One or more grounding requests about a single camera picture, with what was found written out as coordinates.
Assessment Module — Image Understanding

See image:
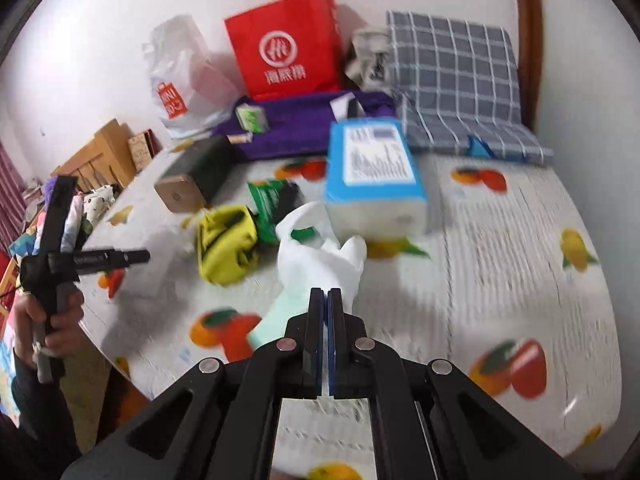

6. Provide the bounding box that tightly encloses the yellow pouch with black straps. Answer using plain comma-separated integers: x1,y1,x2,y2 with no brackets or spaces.
195,205,259,286

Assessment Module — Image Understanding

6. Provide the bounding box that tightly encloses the person's left hand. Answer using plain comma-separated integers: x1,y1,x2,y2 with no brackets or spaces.
12,285,85,368

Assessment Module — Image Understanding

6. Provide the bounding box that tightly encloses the blue tissue box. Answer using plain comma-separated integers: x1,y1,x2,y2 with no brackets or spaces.
323,117,428,242

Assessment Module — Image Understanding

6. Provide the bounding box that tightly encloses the patterned book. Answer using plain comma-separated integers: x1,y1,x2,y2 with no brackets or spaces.
128,129,162,174

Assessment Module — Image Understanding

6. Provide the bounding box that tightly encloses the green tissue pack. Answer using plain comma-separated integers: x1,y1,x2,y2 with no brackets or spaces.
235,103,269,134

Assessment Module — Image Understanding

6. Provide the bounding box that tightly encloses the grey canvas bag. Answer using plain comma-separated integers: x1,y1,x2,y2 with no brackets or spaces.
345,27,392,94

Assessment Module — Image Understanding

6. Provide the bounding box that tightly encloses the white Miniso plastic bag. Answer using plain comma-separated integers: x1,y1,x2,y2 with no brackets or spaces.
142,15,240,139

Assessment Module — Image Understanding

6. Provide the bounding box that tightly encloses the grey checked cushion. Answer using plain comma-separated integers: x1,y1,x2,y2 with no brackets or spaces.
386,11,553,166

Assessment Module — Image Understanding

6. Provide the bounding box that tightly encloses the red paper shopping bag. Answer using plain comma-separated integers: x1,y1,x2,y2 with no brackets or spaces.
224,0,344,101

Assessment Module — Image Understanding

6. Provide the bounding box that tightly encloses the white and mint glove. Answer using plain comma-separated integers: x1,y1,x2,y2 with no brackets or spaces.
247,202,367,349

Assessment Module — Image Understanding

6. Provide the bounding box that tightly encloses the green snack packet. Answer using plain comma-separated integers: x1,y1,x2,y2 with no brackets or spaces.
247,180,302,245

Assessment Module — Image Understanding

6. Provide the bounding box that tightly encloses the wooden bed headboard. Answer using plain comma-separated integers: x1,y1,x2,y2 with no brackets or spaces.
51,119,137,193

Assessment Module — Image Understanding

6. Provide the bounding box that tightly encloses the purple towel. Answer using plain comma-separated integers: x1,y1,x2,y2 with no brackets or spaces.
235,91,396,160

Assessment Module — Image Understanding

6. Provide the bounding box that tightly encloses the purple plush toy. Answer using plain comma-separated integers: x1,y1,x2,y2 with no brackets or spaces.
42,176,58,203

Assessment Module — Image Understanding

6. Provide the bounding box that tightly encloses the clear fruit-print pouch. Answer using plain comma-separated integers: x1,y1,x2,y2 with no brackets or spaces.
227,132,254,144

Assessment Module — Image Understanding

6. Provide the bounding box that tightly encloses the brown wooden door frame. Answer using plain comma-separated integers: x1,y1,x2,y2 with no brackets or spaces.
516,0,544,130

